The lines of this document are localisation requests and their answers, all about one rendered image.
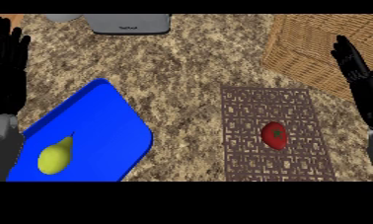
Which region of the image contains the yellow-green pear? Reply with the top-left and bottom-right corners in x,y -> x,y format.
36,135 -> 75,176

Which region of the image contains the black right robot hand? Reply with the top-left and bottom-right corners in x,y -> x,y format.
328,35 -> 373,127

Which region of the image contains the brown patterned placemat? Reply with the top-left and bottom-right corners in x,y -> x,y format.
219,85 -> 337,183

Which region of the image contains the red tomato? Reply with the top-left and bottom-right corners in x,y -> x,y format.
259,121 -> 289,151

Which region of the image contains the blue cutting board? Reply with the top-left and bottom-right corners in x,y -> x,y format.
6,77 -> 154,183

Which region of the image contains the wicker basket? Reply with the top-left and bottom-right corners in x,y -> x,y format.
261,14 -> 373,104

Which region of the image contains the pale grey round object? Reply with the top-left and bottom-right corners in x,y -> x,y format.
42,14 -> 84,23

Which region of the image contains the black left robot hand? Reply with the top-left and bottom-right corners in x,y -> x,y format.
0,16 -> 32,117

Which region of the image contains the grey appliance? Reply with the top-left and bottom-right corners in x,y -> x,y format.
82,14 -> 172,36

